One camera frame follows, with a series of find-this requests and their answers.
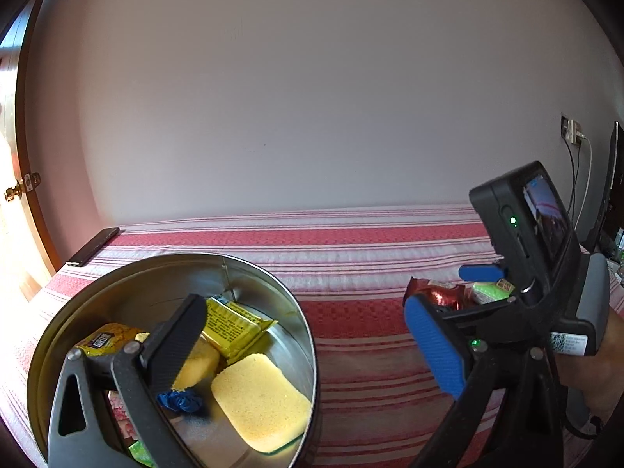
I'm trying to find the black flat television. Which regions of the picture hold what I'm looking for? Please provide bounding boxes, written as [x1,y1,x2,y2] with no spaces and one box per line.
[586,122,623,252]

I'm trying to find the white charging cable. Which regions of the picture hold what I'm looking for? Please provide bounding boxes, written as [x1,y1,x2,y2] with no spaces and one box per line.
[574,133,595,230]

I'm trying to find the red snack packet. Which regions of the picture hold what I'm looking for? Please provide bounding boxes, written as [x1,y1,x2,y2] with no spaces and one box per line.
[403,277,471,310]

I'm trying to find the yellow biscuit packet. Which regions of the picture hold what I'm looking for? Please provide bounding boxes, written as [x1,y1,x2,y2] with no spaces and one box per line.
[202,296,277,365]

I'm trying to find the yellow snack bag blue logo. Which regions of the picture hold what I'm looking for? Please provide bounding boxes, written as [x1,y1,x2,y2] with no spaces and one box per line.
[75,323,149,357]

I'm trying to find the large green tissue pack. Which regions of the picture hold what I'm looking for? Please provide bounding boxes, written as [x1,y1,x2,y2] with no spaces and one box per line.
[128,441,156,468]

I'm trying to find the brass door handle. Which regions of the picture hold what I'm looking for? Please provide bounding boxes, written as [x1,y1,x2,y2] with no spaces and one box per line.
[4,172,41,202]

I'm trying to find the wall power socket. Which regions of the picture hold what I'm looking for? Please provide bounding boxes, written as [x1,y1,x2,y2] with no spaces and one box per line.
[560,115,585,146]

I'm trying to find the person's right hand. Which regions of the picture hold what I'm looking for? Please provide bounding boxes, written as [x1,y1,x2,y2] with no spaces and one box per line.
[555,310,624,441]

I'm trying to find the yellow sponge with green base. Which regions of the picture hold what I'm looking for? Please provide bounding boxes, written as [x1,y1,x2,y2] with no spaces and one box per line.
[211,353,312,454]

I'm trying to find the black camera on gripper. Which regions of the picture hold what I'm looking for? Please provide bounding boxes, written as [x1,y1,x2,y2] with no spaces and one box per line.
[468,161,580,304]

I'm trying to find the small bottles on dresser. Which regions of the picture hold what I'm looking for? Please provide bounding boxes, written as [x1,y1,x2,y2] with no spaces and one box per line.
[609,228,624,282]

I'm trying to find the red white striped bedspread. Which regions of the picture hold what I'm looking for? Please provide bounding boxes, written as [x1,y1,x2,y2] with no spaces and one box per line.
[1,204,495,467]

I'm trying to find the pink floral brown packet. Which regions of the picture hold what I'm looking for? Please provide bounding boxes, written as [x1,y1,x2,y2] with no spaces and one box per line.
[107,391,138,447]

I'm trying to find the small yellow sponge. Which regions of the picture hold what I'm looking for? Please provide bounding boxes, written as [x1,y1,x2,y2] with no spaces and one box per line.
[171,337,221,391]

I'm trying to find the small green tissue pack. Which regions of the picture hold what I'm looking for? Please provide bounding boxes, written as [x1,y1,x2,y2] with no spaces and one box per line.
[471,279,515,304]

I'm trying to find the wooden door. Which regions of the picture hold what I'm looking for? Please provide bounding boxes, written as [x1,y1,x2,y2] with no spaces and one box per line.
[1,0,61,303]

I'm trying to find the round silver metal tin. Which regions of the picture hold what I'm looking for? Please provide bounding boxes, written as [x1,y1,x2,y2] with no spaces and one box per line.
[28,253,321,467]

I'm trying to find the black smartphone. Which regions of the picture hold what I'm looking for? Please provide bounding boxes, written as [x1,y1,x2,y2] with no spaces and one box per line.
[67,227,121,267]

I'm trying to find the black power cable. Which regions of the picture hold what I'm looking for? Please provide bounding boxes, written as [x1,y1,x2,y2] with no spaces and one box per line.
[562,138,583,220]

